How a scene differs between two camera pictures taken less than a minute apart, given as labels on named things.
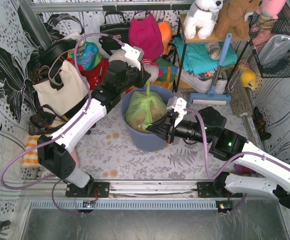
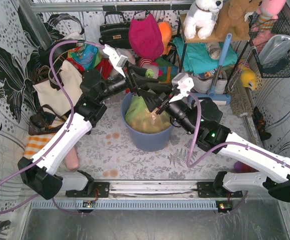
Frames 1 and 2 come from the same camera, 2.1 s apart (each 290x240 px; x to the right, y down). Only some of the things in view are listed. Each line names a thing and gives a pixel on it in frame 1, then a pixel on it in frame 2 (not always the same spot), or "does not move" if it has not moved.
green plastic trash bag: [142, 108] does not move
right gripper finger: [161, 128] to [152, 99]
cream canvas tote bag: [76, 89] does not move
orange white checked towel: [30, 159] does not move
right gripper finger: [163, 122] to [159, 88]
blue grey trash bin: [142, 141] does not move
